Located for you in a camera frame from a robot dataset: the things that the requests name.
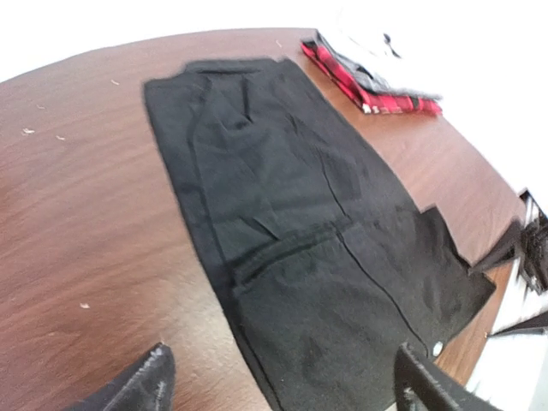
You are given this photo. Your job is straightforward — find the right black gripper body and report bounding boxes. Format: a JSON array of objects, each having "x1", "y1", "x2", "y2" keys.
[{"x1": 469, "y1": 189, "x2": 547, "y2": 295}]

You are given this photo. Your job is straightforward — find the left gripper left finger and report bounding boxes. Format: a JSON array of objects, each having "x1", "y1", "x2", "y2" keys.
[{"x1": 65, "y1": 342, "x2": 176, "y2": 411}]

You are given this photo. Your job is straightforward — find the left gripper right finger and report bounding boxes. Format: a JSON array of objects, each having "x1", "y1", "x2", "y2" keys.
[{"x1": 394, "y1": 343, "x2": 497, "y2": 411}]

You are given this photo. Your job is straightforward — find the black long sleeve shirt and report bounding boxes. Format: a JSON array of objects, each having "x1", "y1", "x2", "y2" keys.
[{"x1": 143, "y1": 59, "x2": 495, "y2": 410}]

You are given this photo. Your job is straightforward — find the red black plaid shirt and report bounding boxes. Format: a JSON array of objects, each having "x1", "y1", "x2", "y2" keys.
[{"x1": 301, "y1": 39, "x2": 443, "y2": 116}]

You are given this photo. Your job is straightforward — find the grey button shirt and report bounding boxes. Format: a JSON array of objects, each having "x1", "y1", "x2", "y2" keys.
[{"x1": 316, "y1": 28, "x2": 443, "y2": 101}]

